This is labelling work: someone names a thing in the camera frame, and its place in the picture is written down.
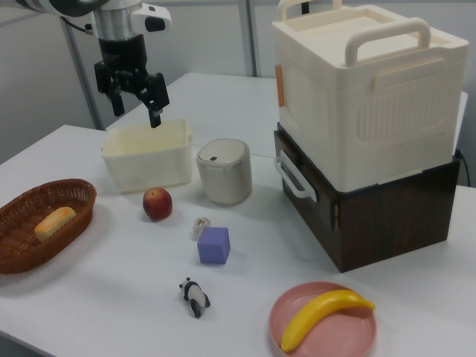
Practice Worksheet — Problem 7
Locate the cream open plastic bin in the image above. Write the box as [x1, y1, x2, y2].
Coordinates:
[100, 118, 195, 195]

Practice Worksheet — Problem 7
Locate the purple cube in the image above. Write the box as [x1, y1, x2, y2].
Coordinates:
[196, 226, 231, 266]

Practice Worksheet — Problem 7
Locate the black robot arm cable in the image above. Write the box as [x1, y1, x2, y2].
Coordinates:
[60, 15, 94, 35]

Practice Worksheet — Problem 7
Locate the yellow toy banana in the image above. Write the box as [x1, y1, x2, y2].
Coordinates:
[280, 289, 376, 352]

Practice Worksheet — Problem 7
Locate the panda figurine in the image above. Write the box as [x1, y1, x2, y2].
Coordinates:
[178, 277, 212, 319]

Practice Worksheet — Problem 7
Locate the toy bread loaf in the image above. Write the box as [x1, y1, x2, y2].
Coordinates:
[34, 206, 77, 243]

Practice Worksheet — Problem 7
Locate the pink plate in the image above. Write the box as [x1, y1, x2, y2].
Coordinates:
[268, 281, 379, 357]

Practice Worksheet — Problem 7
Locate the small crumpled wrapper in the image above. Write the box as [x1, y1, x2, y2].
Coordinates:
[192, 217, 212, 241]

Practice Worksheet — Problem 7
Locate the brown wicker basket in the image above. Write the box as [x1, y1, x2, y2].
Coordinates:
[0, 178, 97, 275]

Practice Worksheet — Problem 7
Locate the small beige trash can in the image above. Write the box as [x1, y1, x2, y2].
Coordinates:
[196, 138, 252, 207]

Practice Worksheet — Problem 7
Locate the black wall cable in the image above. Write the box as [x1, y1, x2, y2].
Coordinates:
[454, 147, 472, 187]

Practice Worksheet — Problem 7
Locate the dark wooden drawer box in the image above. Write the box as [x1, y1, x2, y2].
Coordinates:
[273, 124, 463, 274]

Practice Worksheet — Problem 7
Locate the cream storage box with handles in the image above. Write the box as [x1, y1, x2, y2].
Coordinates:
[271, 0, 469, 193]

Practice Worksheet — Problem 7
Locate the white drawer handle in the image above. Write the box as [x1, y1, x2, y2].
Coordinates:
[274, 155, 318, 203]

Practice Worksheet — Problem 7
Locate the red apple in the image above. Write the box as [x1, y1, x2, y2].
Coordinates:
[142, 187, 173, 222]

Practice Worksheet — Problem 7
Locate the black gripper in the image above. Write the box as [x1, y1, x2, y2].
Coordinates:
[93, 33, 171, 129]

